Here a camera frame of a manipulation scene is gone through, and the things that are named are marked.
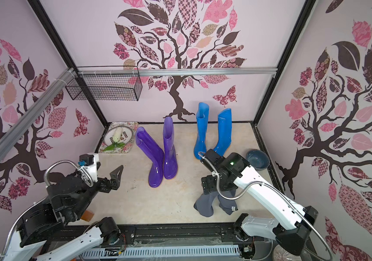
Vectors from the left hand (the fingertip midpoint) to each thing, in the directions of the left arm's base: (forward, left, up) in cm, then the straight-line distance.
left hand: (111, 168), depth 61 cm
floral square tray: (+33, +13, -32) cm, 48 cm away
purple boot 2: (+19, -19, -26) cm, 37 cm away
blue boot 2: (+33, -50, -9) cm, 61 cm away
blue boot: (+40, -38, -9) cm, 56 cm away
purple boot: (+23, -10, -23) cm, 34 cm away
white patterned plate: (+42, +15, -30) cm, 54 cm away
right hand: (-2, -41, -13) cm, 43 cm away
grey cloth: (-7, -37, -23) cm, 44 cm away
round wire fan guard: (-25, -69, -31) cm, 80 cm away
